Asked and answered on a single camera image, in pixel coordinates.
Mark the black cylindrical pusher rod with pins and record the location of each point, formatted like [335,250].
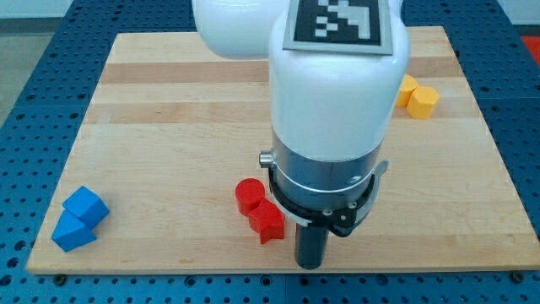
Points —
[310,246]

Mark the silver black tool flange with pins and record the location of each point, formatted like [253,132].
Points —
[334,195]

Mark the red star block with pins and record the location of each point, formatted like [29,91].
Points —
[268,221]

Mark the red cylinder block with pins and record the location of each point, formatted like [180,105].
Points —
[248,193]

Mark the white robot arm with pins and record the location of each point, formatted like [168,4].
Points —
[335,69]

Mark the yellow hexagon block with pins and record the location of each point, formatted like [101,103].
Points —
[422,102]

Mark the yellow block rear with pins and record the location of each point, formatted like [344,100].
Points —
[408,86]

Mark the black white fiducial marker tag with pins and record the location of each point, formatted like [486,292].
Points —
[339,26]

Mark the wooden work board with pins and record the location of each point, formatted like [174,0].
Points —
[172,128]

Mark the blue cube block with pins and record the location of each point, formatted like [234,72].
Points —
[86,206]

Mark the blue triangular block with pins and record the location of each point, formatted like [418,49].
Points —
[71,233]

